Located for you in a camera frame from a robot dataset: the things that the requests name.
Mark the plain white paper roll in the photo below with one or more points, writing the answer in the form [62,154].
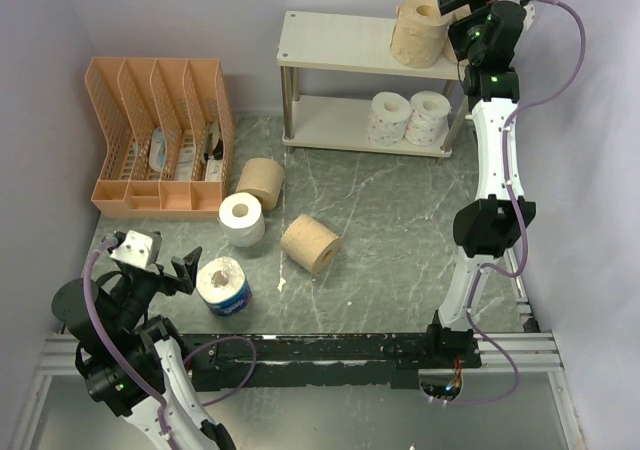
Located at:
[241,219]

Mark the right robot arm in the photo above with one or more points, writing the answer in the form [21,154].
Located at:
[499,215]

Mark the blue correction tape pack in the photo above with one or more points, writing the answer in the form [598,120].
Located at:
[157,150]

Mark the white roll red dots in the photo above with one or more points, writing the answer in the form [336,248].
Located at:
[388,118]

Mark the white roll blue wrapper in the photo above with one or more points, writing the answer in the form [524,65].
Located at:
[223,286]

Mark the orange plastic desk organizer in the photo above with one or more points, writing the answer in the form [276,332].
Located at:
[169,134]

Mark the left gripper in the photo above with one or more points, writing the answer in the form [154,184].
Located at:
[185,268]

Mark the white staples box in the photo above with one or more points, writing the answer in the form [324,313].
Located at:
[213,170]

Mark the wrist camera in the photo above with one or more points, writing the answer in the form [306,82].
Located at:
[530,10]
[139,249]

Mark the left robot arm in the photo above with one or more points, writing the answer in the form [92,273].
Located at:
[135,365]

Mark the white two-tier shelf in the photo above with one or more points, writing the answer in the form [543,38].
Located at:
[360,80]

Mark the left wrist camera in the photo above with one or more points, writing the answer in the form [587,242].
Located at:
[139,249]

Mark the white paper packet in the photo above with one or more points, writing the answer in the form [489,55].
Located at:
[185,158]

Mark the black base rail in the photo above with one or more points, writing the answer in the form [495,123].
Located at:
[334,359]

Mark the black white brush tools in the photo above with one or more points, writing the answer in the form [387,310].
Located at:
[213,147]

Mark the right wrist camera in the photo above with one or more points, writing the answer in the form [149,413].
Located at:
[530,10]

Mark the brown roll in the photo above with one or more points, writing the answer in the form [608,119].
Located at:
[262,178]
[310,243]
[457,39]
[419,33]

